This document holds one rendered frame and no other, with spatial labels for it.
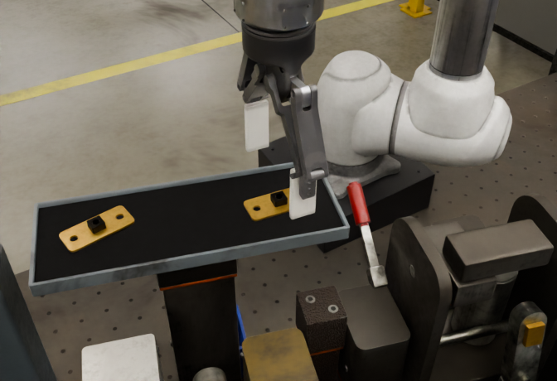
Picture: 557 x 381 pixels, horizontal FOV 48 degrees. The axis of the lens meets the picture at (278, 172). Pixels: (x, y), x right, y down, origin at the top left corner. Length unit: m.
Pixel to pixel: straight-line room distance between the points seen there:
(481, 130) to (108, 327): 0.80
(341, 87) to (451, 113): 0.21
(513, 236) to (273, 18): 0.37
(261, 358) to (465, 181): 0.97
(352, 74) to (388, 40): 2.47
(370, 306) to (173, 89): 2.55
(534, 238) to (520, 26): 2.79
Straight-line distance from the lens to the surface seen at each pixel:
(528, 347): 0.83
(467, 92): 1.21
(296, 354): 0.74
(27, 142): 3.04
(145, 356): 0.72
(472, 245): 0.73
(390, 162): 1.42
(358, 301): 0.79
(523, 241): 0.75
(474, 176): 1.62
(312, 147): 0.63
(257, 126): 0.78
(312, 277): 1.31
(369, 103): 1.24
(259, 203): 0.78
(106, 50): 3.67
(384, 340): 0.76
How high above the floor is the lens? 1.69
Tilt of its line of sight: 40 degrees down
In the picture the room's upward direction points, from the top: straight up
